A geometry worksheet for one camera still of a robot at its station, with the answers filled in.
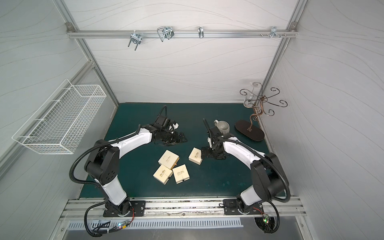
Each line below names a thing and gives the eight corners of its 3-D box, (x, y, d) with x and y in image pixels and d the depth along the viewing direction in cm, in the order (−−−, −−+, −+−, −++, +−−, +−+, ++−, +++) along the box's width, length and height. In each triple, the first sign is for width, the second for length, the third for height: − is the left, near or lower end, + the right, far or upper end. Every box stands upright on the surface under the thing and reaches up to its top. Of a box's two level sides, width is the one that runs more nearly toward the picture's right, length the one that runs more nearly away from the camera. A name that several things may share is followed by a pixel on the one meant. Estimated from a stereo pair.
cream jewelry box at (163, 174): (153, 177, 85) (152, 176, 82) (162, 165, 90) (161, 163, 87) (164, 185, 82) (164, 183, 80) (173, 172, 87) (172, 170, 85)
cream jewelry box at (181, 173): (176, 184, 83) (175, 182, 80) (172, 171, 88) (171, 169, 85) (190, 178, 85) (190, 176, 82) (185, 166, 90) (185, 163, 87)
